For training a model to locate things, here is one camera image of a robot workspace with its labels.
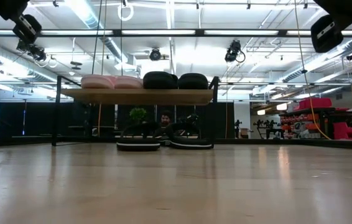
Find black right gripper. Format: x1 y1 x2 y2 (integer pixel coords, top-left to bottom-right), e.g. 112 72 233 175
312 0 352 30

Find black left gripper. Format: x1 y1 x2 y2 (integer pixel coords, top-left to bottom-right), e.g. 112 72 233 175
0 0 30 21

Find black flip-flop with white stripe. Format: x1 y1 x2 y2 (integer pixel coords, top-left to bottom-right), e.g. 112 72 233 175
116 121 162 152
165 121 215 151

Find black ceiling spotlight pair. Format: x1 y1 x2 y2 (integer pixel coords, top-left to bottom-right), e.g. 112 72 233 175
16 39 48 62

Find storage rack with red bins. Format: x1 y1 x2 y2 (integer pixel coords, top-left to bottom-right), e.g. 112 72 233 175
280 97 352 141

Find red chair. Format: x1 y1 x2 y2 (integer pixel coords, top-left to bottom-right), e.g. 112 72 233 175
333 121 352 141

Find black tripod stands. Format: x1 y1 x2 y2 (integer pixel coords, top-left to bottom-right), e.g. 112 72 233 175
233 119 279 139

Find round black ceiling spotlight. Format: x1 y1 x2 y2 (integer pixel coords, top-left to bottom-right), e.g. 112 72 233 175
149 48 162 62

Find green potted plant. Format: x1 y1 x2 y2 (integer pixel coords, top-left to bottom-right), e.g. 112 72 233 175
129 107 147 126

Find person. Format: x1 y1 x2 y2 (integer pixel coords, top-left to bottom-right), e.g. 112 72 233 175
159 111 174 128

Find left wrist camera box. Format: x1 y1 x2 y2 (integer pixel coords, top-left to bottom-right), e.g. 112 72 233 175
12 14 43 45

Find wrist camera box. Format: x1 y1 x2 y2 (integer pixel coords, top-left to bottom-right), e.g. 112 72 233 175
12 14 43 45
310 14 345 54

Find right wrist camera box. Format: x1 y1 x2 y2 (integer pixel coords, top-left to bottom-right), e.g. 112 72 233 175
310 14 345 54

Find yellow hanging cable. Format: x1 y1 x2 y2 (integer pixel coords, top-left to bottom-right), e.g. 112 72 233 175
293 0 331 140

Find dark hanging cable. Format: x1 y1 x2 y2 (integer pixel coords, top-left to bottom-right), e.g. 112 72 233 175
91 0 103 75

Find white coiled cable ring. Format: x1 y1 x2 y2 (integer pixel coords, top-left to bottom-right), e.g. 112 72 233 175
117 2 135 22

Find black ceiling spotlight with cable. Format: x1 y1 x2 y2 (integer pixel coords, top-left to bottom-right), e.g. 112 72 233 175
224 39 246 63

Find black overhead frame bar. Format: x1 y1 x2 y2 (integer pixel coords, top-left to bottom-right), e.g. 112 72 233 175
0 28 352 38

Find orange hanging cable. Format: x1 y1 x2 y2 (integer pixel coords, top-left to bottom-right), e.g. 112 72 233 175
97 103 102 137

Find wooden shelf with black frame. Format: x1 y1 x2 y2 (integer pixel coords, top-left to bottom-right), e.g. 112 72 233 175
51 75 221 150

